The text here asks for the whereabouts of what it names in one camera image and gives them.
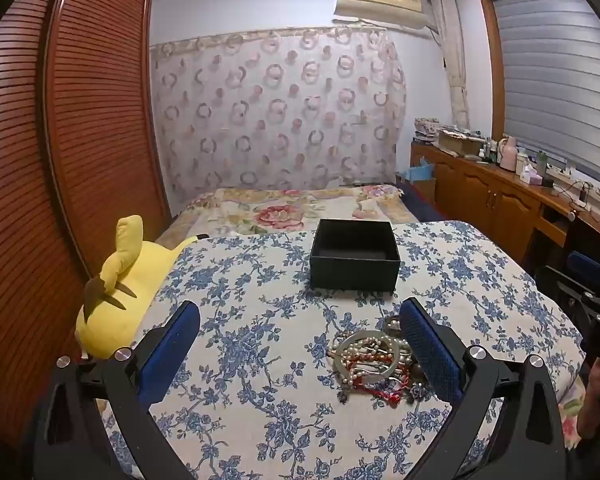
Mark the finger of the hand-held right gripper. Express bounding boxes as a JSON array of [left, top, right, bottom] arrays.
[[566, 251, 600, 291], [540, 265, 600, 322]]

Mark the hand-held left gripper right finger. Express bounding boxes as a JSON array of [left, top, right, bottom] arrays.
[[399, 297, 568, 480]]

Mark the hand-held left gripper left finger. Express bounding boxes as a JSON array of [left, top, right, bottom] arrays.
[[32, 301, 201, 480]]

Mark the white pearl necklace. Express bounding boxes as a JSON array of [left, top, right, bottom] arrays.
[[336, 334, 416, 386]]

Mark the red cord bracelet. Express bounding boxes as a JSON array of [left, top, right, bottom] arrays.
[[362, 367, 413, 406]]

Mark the red bead bracelet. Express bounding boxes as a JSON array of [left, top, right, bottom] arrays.
[[342, 350, 401, 368]]

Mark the grey bangle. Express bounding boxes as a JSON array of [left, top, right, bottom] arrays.
[[330, 332, 406, 377]]

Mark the black jewelry box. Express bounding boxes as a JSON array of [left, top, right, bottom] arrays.
[[309, 218, 401, 295]]

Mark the yellow plush toy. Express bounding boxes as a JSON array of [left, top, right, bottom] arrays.
[[75, 215, 211, 361]]

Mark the blue floral cloth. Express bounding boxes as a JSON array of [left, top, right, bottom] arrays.
[[97, 220, 588, 480]]

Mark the wooden cabinet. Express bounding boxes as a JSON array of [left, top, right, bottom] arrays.
[[410, 140, 600, 276]]

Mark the pink thermos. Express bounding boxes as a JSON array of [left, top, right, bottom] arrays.
[[500, 136, 519, 170]]

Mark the cardboard box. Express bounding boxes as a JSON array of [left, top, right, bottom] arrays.
[[437, 130, 486, 159]]

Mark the rose floral bed blanket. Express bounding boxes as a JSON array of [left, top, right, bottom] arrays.
[[157, 184, 421, 251]]

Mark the blue bag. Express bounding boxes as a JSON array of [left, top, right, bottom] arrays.
[[397, 157, 436, 187]]

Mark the grey window blind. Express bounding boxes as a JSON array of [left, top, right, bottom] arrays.
[[490, 0, 600, 181]]

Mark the stack of books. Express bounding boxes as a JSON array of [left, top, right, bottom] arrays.
[[412, 117, 441, 144]]

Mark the wooden louvered wardrobe door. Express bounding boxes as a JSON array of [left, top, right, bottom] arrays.
[[42, 0, 173, 278], [0, 0, 88, 456]]

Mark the quilted pipe cover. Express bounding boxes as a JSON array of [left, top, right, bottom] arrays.
[[427, 0, 471, 128]]

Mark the white air conditioner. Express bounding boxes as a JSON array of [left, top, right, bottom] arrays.
[[332, 0, 426, 31]]

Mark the black cable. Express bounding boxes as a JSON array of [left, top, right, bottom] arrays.
[[554, 181, 598, 207]]

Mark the wooden window frame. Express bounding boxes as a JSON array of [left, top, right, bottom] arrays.
[[477, 0, 511, 138]]

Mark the ring patterned curtain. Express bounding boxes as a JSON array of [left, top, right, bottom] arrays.
[[150, 27, 408, 201]]

